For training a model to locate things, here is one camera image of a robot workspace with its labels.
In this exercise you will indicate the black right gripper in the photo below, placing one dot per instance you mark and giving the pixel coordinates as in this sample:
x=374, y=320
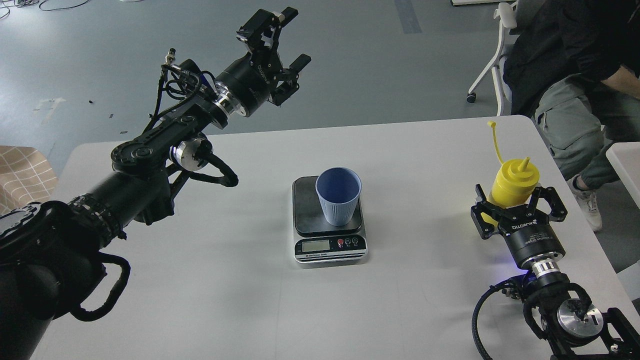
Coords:
x=526, y=230

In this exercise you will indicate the white office chair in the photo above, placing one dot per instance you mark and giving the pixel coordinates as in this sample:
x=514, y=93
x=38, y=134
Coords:
x=511, y=17

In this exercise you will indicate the white side table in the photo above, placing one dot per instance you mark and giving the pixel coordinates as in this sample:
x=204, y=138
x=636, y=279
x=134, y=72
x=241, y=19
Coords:
x=624, y=158

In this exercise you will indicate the seated person in dark clothes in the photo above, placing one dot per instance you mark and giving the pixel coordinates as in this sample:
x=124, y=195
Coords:
x=574, y=71

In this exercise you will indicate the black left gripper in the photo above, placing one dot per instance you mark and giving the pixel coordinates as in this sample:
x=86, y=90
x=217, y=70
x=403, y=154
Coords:
x=259, y=76

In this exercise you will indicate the yellow squeeze seasoning bottle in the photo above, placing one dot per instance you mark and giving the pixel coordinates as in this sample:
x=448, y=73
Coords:
x=515, y=180

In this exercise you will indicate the beige checkered cloth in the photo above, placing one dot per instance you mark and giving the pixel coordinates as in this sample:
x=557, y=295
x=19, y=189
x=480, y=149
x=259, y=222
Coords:
x=25, y=176

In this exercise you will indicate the blue ribbed plastic cup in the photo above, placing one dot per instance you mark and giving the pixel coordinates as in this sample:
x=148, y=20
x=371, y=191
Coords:
x=338, y=190

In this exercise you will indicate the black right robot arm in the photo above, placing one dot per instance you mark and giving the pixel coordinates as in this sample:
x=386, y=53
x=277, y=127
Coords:
x=556, y=309

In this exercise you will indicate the black digital kitchen scale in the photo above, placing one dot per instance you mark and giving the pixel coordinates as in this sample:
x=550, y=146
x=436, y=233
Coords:
x=316, y=241

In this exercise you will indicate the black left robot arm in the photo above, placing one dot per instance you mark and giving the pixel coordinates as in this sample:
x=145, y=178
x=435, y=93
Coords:
x=52, y=263

